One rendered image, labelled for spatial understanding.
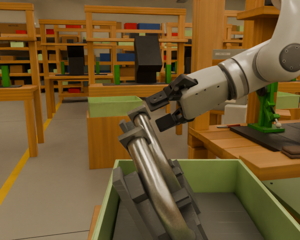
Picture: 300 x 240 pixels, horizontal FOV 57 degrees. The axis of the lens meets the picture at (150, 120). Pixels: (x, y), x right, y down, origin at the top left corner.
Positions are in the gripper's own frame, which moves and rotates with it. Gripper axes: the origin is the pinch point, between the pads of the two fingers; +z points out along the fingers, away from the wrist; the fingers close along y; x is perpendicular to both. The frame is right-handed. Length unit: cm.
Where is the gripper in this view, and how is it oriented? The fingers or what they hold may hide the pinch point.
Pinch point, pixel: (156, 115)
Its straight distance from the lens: 57.8
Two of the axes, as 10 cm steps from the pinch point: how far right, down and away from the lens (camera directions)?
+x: 3.6, 7.8, -5.1
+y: -2.2, -4.6, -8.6
